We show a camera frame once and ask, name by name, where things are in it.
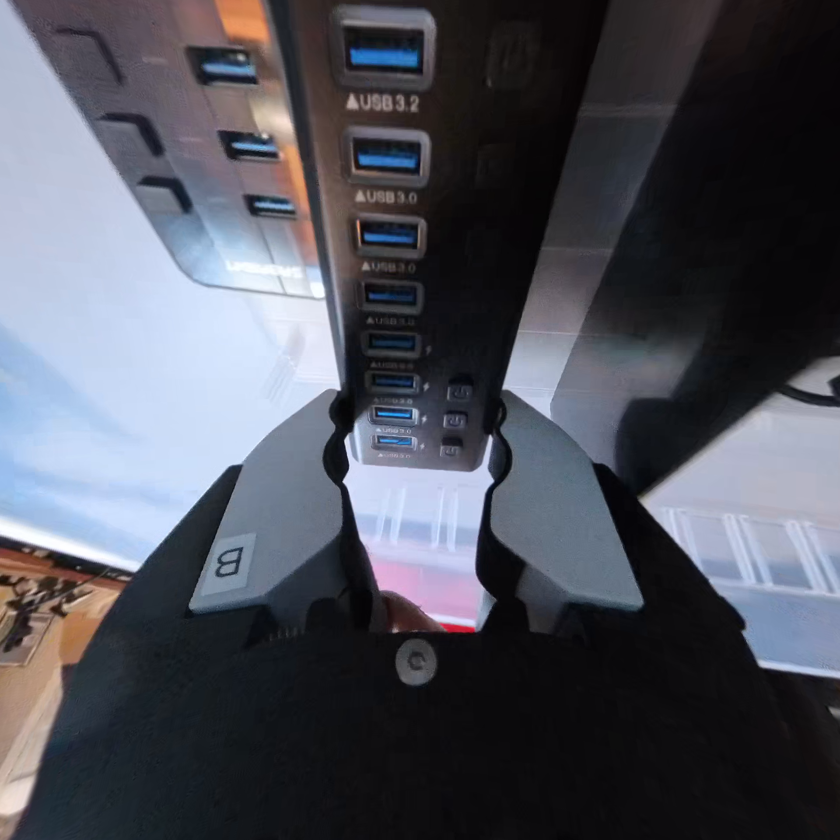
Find clear plastic bin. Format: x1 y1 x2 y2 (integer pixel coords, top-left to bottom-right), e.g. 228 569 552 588
0 0 840 680

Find person's left hand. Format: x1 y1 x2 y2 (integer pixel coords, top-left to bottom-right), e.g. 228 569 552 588
379 589 447 634

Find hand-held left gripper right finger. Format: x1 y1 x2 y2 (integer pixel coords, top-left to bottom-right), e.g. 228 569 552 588
475 390 643 635

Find black usb hub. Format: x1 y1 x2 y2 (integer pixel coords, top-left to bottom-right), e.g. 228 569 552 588
269 0 611 472

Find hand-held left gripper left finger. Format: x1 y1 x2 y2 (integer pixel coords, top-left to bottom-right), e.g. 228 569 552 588
189 387 389 635

